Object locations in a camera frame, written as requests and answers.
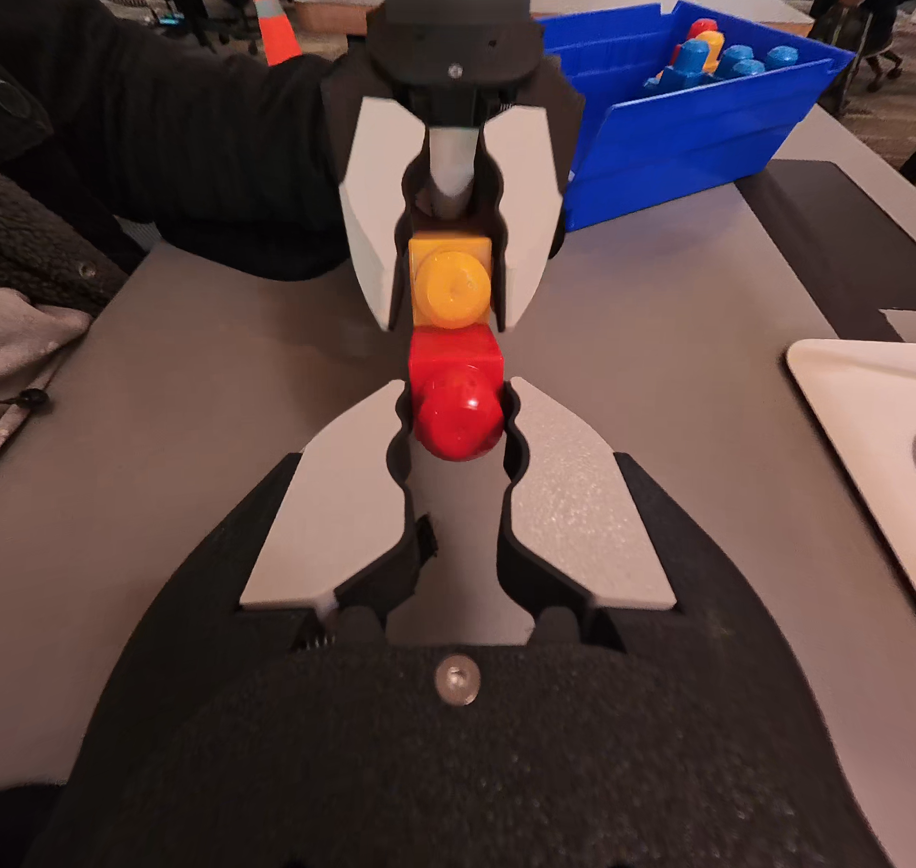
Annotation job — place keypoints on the white document stand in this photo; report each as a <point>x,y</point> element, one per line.
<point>866,417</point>

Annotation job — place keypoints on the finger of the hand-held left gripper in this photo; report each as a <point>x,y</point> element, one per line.
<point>529,203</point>
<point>372,203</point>

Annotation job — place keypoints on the blue plastic bin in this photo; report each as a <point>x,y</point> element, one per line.
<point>680,152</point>

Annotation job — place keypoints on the pile of mega blocks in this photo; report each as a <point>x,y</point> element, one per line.
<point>715,59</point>

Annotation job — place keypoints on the dark fleece garment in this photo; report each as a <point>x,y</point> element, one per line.
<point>50,253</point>

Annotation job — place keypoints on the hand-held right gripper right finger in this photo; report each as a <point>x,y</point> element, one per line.
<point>579,524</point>

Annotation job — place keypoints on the orange traffic cone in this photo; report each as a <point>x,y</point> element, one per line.
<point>275,17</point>

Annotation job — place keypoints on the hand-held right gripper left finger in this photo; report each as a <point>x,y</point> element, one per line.
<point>336,524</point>

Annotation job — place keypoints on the person's left forearm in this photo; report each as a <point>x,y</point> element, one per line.
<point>179,131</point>

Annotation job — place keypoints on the red mega block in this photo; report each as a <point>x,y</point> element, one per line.
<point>454,403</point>

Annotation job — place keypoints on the pale pink cloth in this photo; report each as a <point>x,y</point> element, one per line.
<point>36,346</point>

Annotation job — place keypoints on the yellow mega block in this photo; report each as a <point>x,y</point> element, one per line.
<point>451,281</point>

